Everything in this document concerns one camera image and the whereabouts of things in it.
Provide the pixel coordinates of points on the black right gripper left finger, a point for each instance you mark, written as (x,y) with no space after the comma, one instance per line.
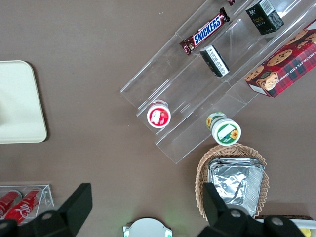
(71,209)

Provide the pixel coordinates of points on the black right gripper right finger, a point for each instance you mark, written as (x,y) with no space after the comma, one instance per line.
(222,222)

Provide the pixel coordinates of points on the light wicker basket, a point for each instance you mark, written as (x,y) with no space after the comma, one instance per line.
(204,159)

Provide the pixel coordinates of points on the cream white plastic tray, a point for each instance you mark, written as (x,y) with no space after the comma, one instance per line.
(19,103)

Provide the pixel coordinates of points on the clear acrylic can holder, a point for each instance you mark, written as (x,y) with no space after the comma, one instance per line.
(48,195)

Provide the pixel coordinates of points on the stack of foil trays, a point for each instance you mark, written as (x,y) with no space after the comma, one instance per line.
(229,180)

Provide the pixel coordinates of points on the red cola can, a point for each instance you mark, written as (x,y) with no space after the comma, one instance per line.
(7,201)
(23,205)

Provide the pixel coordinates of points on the white round device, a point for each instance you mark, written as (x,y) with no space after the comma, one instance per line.
(147,228)

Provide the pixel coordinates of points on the white container with dark rim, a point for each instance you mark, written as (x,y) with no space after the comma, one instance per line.
(306,223)

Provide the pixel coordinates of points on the green sunflower yogurt cup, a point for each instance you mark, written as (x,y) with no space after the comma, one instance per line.
(225,133)

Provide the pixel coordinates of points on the red lid yogurt cup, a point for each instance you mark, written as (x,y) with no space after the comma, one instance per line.
(158,116)

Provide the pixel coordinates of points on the clear acrylic stepped shelf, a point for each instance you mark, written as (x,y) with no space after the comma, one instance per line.
(172,81)

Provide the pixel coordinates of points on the small black box white label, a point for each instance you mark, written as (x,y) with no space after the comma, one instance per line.
(214,61)

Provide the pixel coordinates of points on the red tartan cookie box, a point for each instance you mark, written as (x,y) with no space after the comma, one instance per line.
(284,69)

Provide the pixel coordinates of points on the Snickers chocolate bar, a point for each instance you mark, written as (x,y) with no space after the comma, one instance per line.
(206,30)

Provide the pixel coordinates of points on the black box with gold print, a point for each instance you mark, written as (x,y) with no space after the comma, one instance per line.
(264,19)

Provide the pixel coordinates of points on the dark red candy wrapper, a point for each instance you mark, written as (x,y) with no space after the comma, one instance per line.
(231,2)

